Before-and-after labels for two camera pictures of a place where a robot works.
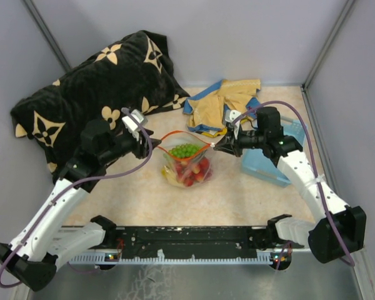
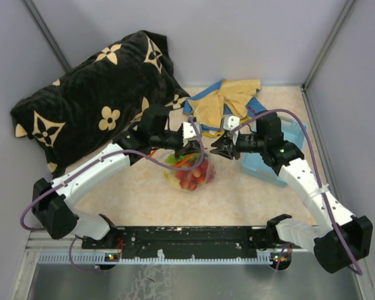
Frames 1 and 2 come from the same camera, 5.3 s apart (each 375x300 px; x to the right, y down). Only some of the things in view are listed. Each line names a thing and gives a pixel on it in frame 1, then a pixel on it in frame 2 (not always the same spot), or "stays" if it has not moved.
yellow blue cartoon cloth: (205, 112) stays
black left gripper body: (120, 146) -> (168, 139)
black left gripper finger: (154, 144) -> (191, 147)
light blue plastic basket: (255, 164) stays
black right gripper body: (252, 138) stays
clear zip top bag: (186, 161) stays
